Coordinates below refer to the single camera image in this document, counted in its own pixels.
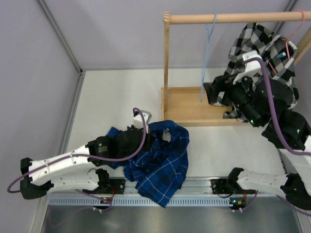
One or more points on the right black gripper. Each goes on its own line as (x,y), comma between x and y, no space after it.
(218,85)

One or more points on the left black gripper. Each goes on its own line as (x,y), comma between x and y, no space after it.
(151,139)

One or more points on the blue plaid shirt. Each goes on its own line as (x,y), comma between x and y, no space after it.
(161,171)

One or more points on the blue wire hanger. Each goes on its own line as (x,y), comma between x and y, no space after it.
(208,35)

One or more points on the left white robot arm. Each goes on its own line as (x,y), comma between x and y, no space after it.
(81,168)

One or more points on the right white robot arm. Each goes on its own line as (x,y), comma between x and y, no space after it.
(290,133)

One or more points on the black white checkered shirt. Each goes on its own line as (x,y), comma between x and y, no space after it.
(280,65)

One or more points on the wooden clothes rack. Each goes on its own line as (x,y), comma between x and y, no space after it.
(182,104)

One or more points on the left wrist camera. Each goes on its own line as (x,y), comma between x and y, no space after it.
(143,119)

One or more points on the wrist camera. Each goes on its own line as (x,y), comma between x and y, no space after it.
(143,119)
(250,68)

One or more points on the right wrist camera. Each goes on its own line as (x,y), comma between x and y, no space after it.
(250,68)

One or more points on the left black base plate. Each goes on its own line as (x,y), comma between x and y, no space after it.
(117,185)

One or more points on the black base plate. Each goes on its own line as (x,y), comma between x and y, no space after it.
(221,187)
(117,185)

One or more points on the aluminium mounting rail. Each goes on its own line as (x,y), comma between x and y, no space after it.
(194,185)

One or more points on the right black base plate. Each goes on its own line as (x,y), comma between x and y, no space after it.
(221,187)

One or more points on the pink wire hanger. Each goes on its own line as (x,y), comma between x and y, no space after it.
(305,42)

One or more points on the slotted grey cable duct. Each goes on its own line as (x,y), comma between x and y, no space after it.
(140,201)

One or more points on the grey corner frame post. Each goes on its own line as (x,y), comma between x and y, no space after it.
(51,20)

